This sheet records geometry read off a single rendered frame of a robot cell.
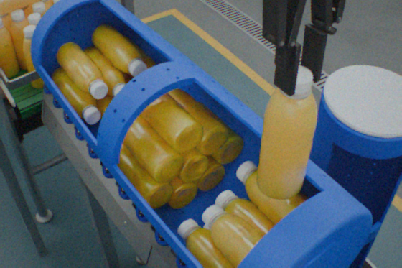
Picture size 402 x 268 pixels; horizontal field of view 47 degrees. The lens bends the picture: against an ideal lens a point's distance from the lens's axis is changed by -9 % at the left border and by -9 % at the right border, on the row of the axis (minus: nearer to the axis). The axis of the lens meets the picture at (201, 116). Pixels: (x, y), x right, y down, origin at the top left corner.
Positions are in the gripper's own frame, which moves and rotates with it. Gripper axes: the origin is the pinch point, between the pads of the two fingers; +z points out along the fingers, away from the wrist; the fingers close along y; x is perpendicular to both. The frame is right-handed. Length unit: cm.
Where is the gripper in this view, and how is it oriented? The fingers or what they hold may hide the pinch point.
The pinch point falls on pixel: (300, 59)
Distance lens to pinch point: 58.8
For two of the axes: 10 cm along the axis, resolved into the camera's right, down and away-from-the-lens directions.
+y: 8.1, -3.9, 4.4
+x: -5.9, -5.4, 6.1
